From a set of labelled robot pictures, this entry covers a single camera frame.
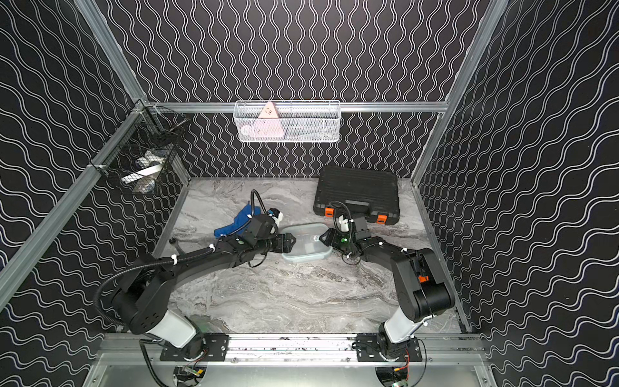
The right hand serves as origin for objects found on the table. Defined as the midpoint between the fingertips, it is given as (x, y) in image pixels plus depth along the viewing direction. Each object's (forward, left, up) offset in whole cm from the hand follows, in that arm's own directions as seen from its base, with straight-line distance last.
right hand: (326, 239), depth 94 cm
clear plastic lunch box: (0, +7, -6) cm, 9 cm away
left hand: (-2, +14, +6) cm, 16 cm away
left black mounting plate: (-37, +37, -3) cm, 52 cm away
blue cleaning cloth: (+9, +36, -1) cm, 37 cm away
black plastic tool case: (+23, -20, +2) cm, 30 cm away
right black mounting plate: (-35, -13, -4) cm, 38 cm away
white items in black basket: (+7, +58, +30) cm, 65 cm away
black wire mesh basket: (+24, +71, +24) cm, 79 cm away
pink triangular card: (+29, +22, +32) cm, 48 cm away
